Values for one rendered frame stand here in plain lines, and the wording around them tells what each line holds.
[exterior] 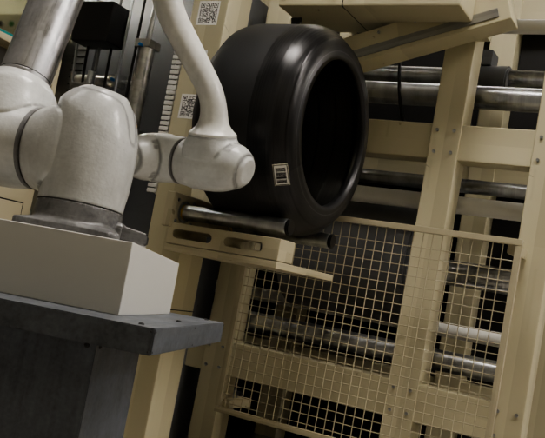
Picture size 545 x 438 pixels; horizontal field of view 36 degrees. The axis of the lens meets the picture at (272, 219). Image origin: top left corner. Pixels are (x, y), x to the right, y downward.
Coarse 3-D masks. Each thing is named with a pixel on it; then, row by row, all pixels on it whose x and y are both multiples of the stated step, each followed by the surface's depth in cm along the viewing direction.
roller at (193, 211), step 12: (192, 216) 232; (204, 216) 230; (216, 216) 228; (228, 216) 226; (240, 216) 225; (252, 216) 223; (264, 216) 222; (240, 228) 226; (252, 228) 223; (264, 228) 221; (276, 228) 219; (288, 228) 218
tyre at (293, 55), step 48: (240, 48) 222; (288, 48) 216; (336, 48) 228; (240, 96) 214; (288, 96) 211; (336, 96) 260; (240, 144) 214; (288, 144) 212; (336, 144) 264; (240, 192) 221; (288, 192) 217; (336, 192) 258
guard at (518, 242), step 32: (384, 224) 257; (352, 256) 261; (416, 256) 251; (480, 256) 242; (256, 288) 275; (288, 288) 269; (512, 288) 236; (256, 320) 273; (352, 320) 257; (480, 320) 239; (224, 352) 276; (384, 352) 251; (224, 384) 275; (480, 384) 236; (256, 416) 267; (352, 416) 253; (480, 416) 235
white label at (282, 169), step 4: (272, 164) 212; (276, 164) 212; (280, 164) 212; (284, 164) 212; (272, 168) 213; (276, 168) 212; (280, 168) 212; (284, 168) 212; (276, 172) 213; (280, 172) 213; (284, 172) 213; (288, 172) 213; (276, 176) 214; (280, 176) 213; (284, 176) 213; (288, 176) 213; (276, 180) 214; (280, 180) 214; (284, 180) 214; (288, 180) 214; (276, 184) 215; (280, 184) 214; (284, 184) 214; (288, 184) 214
